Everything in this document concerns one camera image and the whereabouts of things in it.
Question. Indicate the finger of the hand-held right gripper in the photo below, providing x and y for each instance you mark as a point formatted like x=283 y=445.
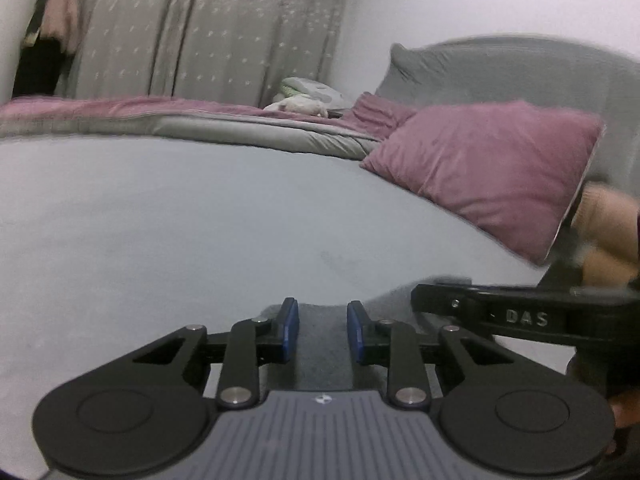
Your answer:
x=445 y=305

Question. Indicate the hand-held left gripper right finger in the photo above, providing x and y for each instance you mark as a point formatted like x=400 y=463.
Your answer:
x=356 y=331

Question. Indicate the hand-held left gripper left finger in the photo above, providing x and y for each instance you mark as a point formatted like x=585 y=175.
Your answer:
x=290 y=329

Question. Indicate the grey knit ruffled top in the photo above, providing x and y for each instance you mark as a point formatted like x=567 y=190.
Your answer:
x=324 y=350

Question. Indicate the black hanging clothes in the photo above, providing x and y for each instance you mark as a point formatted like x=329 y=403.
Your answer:
x=40 y=70

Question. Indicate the person's right hand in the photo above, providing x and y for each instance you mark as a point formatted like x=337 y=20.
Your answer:
x=627 y=410

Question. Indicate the large pink pillow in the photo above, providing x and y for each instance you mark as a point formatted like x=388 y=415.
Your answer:
x=490 y=175

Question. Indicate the light grey bed sheet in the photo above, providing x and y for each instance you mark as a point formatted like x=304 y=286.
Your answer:
x=175 y=235

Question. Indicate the small pink pillow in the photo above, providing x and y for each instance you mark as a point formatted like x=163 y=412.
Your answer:
x=380 y=112

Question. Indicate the white plush toy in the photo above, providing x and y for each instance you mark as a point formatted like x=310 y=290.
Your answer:
x=295 y=106

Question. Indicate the pink and grey duvet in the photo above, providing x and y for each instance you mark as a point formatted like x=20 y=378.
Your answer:
x=175 y=120

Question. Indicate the green and white cushion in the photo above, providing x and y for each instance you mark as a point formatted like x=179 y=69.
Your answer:
x=320 y=91

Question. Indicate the grey pillow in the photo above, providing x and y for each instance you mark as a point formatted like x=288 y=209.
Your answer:
x=500 y=70

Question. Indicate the grey star print curtain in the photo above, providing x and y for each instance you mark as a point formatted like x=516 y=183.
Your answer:
x=210 y=30

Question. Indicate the pink hanging garment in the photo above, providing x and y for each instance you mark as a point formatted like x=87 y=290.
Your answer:
x=62 y=10

